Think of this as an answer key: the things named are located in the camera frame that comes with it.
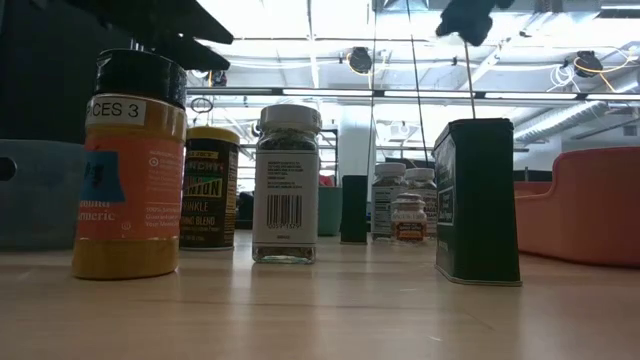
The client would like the crunchy onion jar yellow lid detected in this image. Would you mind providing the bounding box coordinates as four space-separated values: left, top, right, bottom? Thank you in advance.
178 125 241 252

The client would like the bagel seasoning jar white lid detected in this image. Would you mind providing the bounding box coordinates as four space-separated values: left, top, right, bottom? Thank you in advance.
251 103 324 265
404 167 439 239
370 162 409 241

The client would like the turmeric jar with white sticker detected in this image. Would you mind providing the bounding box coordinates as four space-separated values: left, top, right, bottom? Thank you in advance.
71 48 189 280

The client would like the dark green spice tin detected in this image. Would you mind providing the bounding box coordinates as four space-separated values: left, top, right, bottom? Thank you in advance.
432 117 523 287
340 174 369 245

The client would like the small glass spice jar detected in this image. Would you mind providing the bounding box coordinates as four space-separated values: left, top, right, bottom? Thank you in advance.
390 192 429 244

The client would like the black ceiling spotlight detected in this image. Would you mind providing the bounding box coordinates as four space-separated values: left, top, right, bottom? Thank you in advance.
573 49 605 79
347 46 374 76

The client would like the ceiling light bar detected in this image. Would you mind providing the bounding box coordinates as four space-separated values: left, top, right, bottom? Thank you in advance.
185 87 640 101

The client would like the black curtain partition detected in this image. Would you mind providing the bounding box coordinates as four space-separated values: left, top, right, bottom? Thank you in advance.
0 0 132 146

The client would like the white pillar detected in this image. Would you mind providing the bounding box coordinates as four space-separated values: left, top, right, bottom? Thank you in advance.
338 104 377 176

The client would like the teal plastic bin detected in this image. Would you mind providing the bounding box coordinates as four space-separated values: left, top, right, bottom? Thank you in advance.
317 186 344 237

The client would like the grey translucent plastic bin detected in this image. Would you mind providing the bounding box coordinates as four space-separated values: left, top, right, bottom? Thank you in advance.
0 138 87 251

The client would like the orange plastic bin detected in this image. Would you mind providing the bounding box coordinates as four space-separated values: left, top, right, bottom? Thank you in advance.
513 146 640 268

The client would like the black hanging cable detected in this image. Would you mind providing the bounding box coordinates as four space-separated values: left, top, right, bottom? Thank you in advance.
405 0 431 154

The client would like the silver ventilation duct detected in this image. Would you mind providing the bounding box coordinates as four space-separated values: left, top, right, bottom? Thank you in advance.
513 99 640 146

